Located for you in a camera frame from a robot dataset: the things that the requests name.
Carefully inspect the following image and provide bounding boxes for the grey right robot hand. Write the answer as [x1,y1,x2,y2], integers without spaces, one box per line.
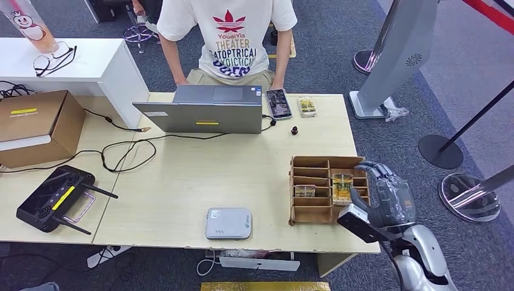
[350,160,417,229]

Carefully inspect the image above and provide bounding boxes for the black smartphone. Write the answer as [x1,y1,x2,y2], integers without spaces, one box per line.
[265,88,293,121]

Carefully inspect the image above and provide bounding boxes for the person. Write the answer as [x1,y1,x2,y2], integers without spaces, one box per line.
[130,0,164,35]
[156,0,299,91]

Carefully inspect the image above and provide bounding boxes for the brown wooden card organizer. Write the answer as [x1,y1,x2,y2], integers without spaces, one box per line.
[287,155,370,227]

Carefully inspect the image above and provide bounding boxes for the grey card reader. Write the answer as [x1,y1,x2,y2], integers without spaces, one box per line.
[204,207,253,241]

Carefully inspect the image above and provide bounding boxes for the stack of printed cards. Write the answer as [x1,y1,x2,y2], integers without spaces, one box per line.
[298,96,319,118]

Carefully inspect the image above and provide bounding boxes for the yellow floor tape outline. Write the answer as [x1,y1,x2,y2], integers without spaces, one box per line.
[268,24,297,59]

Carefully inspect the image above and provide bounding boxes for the grey laptop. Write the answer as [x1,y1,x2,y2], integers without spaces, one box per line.
[132,84,264,135]

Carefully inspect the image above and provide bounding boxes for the chrome chair base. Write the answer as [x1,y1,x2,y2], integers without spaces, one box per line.
[122,24,161,54]

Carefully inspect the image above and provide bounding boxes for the black stanchion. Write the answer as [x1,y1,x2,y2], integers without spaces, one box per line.
[417,79,514,170]

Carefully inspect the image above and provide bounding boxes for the chrome stanchion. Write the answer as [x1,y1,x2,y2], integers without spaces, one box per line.
[352,0,402,76]
[438,164,514,223]

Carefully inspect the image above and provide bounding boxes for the white cabinet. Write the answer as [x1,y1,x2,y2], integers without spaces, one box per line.
[0,38,150,129]

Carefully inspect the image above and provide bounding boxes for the clear plastic bag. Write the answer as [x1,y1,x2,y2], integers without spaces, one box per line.
[379,96,410,122]

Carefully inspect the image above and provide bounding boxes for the black case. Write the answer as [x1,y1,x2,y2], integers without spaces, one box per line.
[83,0,121,24]

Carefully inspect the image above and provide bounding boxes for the grey kiosk stand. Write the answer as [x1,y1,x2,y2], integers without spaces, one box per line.
[348,0,441,120]

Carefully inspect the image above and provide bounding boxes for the black framed eyeglasses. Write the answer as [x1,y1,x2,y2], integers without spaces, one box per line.
[33,45,78,78]

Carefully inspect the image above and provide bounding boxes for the white table foot bar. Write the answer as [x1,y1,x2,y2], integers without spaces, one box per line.
[218,256,301,272]

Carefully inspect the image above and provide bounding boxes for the brown cardboard box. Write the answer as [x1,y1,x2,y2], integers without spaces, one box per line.
[0,90,86,170]

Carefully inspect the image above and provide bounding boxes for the yellow floor tape strip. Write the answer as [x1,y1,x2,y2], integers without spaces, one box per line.
[199,281,332,291]

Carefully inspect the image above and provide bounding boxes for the snowman print drink cup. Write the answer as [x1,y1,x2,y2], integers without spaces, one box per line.
[0,0,72,59]

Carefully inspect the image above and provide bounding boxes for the black device with antennas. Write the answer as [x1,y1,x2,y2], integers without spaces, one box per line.
[16,164,119,236]

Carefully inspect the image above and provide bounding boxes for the white power strip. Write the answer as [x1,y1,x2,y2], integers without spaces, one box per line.
[86,246,133,269]

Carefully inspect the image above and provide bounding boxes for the red barrier belt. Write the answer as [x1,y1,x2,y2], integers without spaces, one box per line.
[461,0,514,31]

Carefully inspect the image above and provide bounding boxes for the grey rounded object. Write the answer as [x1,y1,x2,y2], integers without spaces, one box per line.
[18,281,60,291]

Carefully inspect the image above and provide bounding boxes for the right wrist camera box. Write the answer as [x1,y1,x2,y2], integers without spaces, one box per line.
[336,203,402,244]

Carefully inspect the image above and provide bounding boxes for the black USB cable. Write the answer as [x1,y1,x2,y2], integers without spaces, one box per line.
[82,107,152,133]

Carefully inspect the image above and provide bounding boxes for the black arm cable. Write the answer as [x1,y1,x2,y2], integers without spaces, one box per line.
[379,241,404,291]

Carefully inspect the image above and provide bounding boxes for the black looped power cable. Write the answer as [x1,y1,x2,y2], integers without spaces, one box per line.
[0,114,277,174]

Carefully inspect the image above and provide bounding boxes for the black cable bundle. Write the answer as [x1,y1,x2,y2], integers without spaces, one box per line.
[0,80,38,99]

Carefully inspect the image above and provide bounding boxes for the white cable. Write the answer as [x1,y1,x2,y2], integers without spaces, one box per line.
[196,249,221,277]

